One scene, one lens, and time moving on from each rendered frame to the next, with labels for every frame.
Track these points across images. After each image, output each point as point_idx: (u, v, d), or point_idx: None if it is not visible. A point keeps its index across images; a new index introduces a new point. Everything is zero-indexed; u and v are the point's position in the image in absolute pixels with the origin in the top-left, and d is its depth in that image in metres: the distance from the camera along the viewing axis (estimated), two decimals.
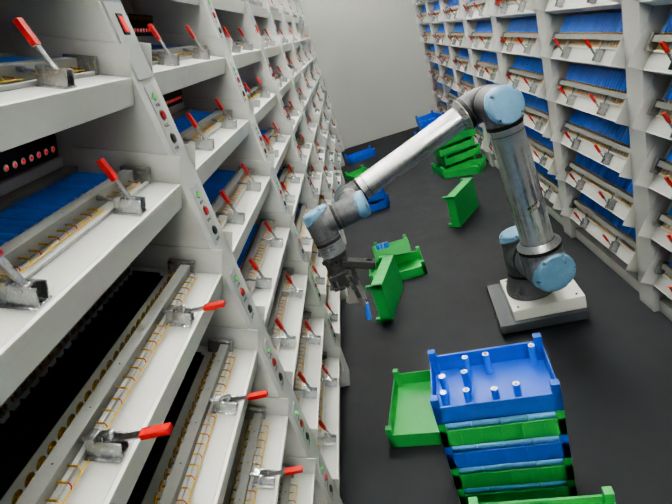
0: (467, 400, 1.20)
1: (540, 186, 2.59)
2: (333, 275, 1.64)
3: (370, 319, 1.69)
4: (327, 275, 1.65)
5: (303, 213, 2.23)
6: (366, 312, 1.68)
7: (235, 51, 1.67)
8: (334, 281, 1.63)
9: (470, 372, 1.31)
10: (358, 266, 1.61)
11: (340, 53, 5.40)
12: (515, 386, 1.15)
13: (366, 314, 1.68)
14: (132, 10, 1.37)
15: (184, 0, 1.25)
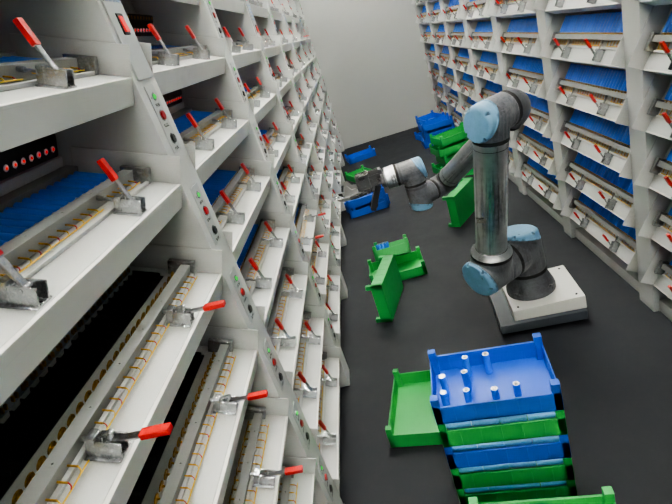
0: (467, 400, 1.20)
1: (540, 186, 2.59)
2: (368, 177, 1.97)
3: None
4: (368, 172, 1.97)
5: (303, 213, 2.23)
6: None
7: (235, 51, 1.67)
8: (364, 179, 1.96)
9: (470, 372, 1.31)
10: (374, 198, 2.00)
11: (340, 53, 5.40)
12: (515, 386, 1.15)
13: None
14: (132, 10, 1.37)
15: (184, 0, 1.25)
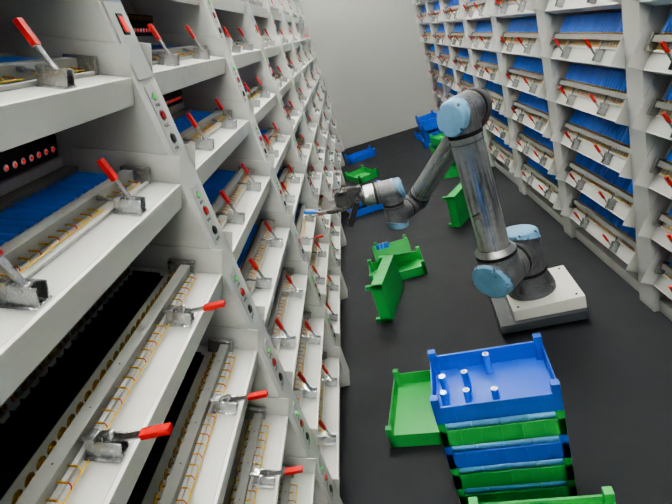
0: (467, 400, 1.20)
1: (540, 186, 2.59)
2: (347, 194, 1.99)
3: None
4: (347, 189, 1.99)
5: (303, 213, 2.23)
6: None
7: (235, 51, 1.67)
8: (343, 195, 1.98)
9: None
10: (352, 215, 2.03)
11: (340, 53, 5.40)
12: None
13: None
14: (132, 10, 1.37)
15: (184, 0, 1.25)
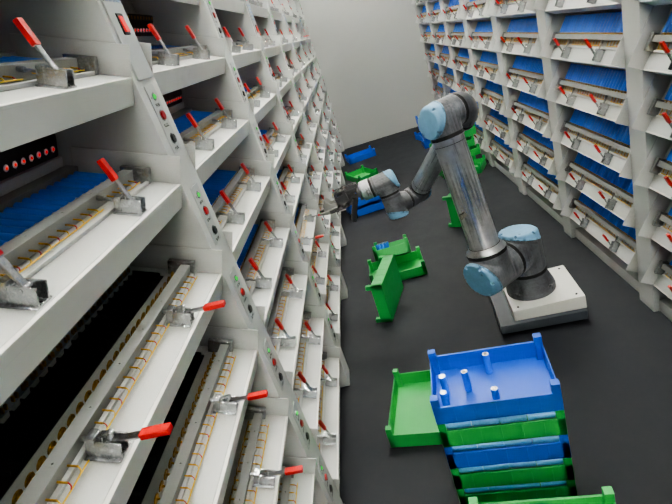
0: None
1: (540, 186, 2.59)
2: (345, 192, 2.15)
3: None
4: (345, 187, 2.14)
5: (303, 213, 2.23)
6: None
7: (235, 51, 1.67)
8: (342, 194, 2.14)
9: None
10: (353, 211, 2.18)
11: (340, 53, 5.40)
12: None
13: None
14: (132, 10, 1.37)
15: (184, 0, 1.25)
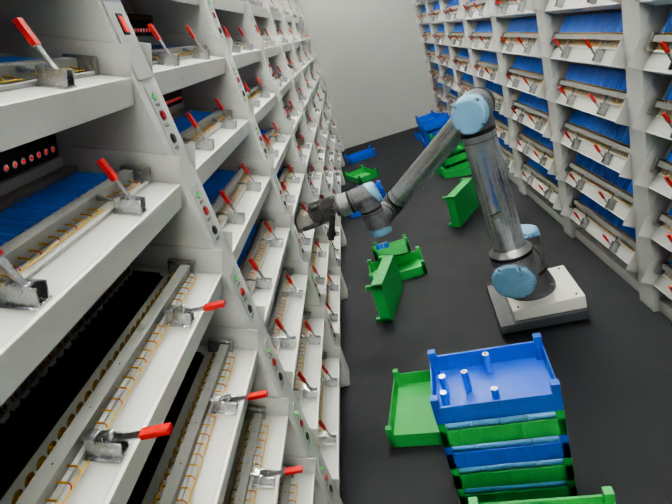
0: None
1: (540, 186, 2.59)
2: (321, 207, 1.90)
3: None
4: (320, 202, 1.89)
5: (299, 213, 2.23)
6: None
7: (235, 51, 1.67)
8: (317, 210, 1.89)
9: None
10: (330, 228, 1.93)
11: (340, 53, 5.40)
12: None
13: None
14: (132, 10, 1.37)
15: (184, 0, 1.25)
